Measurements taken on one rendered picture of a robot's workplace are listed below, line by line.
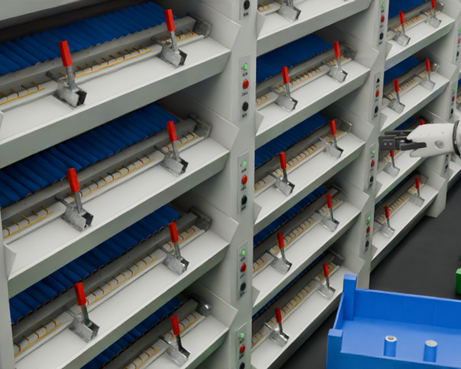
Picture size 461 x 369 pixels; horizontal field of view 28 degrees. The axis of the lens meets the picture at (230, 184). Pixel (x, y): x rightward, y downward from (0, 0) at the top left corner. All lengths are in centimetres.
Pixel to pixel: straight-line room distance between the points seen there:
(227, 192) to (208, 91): 20
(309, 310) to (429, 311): 83
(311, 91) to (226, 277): 50
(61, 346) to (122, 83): 42
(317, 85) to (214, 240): 52
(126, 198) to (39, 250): 22
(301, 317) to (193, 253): 63
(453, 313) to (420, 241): 146
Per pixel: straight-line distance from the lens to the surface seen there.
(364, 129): 238
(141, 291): 161
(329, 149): 225
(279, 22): 188
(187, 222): 177
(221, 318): 189
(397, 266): 282
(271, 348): 218
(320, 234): 228
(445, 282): 276
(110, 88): 141
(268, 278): 207
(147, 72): 149
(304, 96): 205
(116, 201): 148
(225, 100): 171
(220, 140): 173
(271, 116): 191
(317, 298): 239
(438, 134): 194
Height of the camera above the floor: 126
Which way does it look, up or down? 22 degrees down
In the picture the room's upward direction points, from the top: straight up
